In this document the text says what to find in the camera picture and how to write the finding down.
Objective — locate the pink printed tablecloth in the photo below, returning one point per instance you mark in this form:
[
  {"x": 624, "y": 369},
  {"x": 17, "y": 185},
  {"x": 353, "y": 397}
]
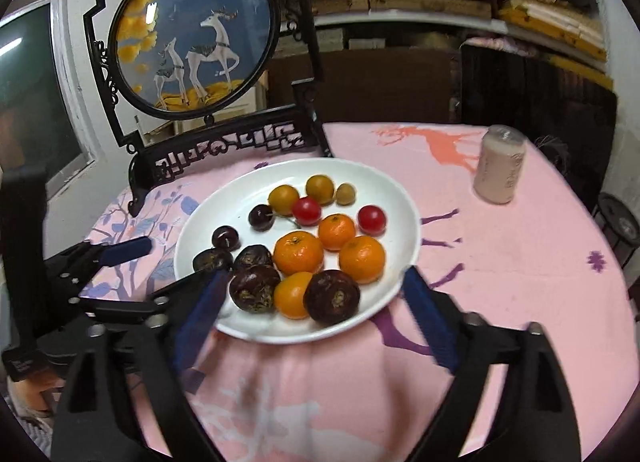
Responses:
[{"x": 500, "y": 267}]

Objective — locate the white oval plate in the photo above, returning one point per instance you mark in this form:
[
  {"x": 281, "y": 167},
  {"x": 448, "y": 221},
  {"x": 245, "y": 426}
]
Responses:
[{"x": 390, "y": 192}]

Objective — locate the dark red cherry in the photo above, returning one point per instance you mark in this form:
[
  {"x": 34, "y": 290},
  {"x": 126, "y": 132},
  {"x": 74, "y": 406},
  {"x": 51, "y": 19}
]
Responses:
[
  {"x": 261, "y": 217},
  {"x": 225, "y": 237}
]

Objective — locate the yellow cherry tomato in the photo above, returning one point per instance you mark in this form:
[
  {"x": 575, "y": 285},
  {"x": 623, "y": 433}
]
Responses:
[
  {"x": 283, "y": 198},
  {"x": 320, "y": 188}
]

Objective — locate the black chair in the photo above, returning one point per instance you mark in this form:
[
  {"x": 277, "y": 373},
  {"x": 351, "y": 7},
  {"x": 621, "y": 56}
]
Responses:
[{"x": 535, "y": 107}]

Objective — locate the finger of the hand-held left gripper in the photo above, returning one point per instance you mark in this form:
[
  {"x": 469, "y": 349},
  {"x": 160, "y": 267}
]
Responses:
[
  {"x": 125, "y": 249},
  {"x": 125, "y": 303}
]

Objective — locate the window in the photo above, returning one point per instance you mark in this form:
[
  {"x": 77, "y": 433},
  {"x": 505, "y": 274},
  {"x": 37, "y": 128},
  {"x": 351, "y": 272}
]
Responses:
[{"x": 35, "y": 107}]

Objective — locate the black round stool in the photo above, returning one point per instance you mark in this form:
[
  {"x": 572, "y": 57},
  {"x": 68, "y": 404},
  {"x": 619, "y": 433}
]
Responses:
[{"x": 615, "y": 214}]

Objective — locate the person's left hand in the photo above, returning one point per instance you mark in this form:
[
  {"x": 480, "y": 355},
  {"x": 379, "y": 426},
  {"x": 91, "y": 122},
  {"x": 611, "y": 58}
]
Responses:
[{"x": 32, "y": 394}]

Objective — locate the pale pink drink can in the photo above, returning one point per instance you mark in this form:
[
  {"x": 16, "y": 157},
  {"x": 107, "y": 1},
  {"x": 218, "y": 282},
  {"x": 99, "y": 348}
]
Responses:
[{"x": 500, "y": 165}]

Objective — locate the mandarin orange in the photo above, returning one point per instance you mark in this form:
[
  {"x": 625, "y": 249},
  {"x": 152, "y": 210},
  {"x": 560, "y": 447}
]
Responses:
[
  {"x": 292, "y": 294},
  {"x": 298, "y": 253},
  {"x": 336, "y": 231},
  {"x": 362, "y": 258}
]

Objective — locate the dark brown water chestnut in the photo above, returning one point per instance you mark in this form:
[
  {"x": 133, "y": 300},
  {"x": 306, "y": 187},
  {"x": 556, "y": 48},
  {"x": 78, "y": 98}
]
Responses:
[
  {"x": 253, "y": 257},
  {"x": 212, "y": 259},
  {"x": 255, "y": 287},
  {"x": 331, "y": 297}
]

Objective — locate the small yellow-green fruit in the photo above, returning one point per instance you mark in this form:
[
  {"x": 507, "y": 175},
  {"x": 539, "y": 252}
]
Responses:
[{"x": 345, "y": 193}]

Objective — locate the red cherry tomato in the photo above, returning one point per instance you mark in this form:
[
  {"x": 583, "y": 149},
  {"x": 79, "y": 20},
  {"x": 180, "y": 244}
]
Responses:
[
  {"x": 306, "y": 209},
  {"x": 371, "y": 219}
]

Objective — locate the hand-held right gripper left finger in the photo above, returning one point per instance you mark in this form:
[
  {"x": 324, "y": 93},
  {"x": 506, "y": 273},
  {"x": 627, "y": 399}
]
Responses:
[{"x": 200, "y": 317}]

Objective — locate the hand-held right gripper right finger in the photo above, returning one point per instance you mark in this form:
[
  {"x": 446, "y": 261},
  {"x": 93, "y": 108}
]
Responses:
[{"x": 430, "y": 322}]

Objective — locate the dark brown cabinet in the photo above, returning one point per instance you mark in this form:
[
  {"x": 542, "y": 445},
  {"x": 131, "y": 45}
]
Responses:
[{"x": 365, "y": 87}]

